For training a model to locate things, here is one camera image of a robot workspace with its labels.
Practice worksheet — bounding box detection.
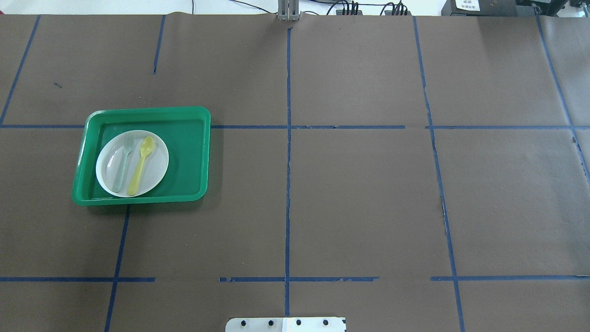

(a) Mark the yellow plastic spoon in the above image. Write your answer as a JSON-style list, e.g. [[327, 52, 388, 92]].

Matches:
[[127, 135, 155, 196]]

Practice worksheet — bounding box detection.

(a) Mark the green plastic tray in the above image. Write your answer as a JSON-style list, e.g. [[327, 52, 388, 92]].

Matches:
[[71, 107, 211, 206]]

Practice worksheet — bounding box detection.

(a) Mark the white round plate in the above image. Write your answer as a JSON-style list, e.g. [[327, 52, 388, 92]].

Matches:
[[95, 130, 169, 198]]

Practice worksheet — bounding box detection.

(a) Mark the clear plastic fork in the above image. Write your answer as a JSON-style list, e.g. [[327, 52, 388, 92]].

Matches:
[[112, 134, 134, 193]]

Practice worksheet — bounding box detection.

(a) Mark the aluminium frame post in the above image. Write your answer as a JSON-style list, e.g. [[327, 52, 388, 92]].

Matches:
[[277, 0, 301, 21]]

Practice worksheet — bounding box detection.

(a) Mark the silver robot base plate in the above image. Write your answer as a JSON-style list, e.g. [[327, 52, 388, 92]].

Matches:
[[225, 317, 347, 332]]

